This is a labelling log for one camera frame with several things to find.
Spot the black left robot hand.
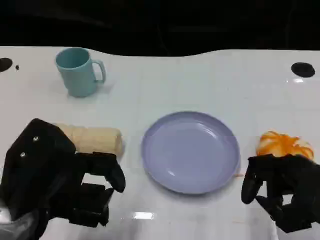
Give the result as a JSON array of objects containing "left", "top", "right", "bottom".
[{"left": 0, "top": 118, "right": 126, "bottom": 228}]

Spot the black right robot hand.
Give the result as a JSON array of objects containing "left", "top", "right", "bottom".
[{"left": 240, "top": 153, "right": 320, "bottom": 234}]

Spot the beige towel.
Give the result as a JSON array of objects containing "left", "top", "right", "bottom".
[{"left": 53, "top": 122, "right": 125, "bottom": 161}]

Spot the pale green mug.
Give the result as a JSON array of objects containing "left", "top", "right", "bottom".
[{"left": 55, "top": 47, "right": 107, "bottom": 98}]

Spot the lilac plate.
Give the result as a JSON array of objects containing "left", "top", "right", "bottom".
[{"left": 141, "top": 111, "right": 241, "bottom": 195}]

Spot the black table cable hole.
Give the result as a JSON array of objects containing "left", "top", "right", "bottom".
[
  {"left": 0, "top": 57, "right": 13, "bottom": 74},
  {"left": 290, "top": 61, "right": 316, "bottom": 78}
]

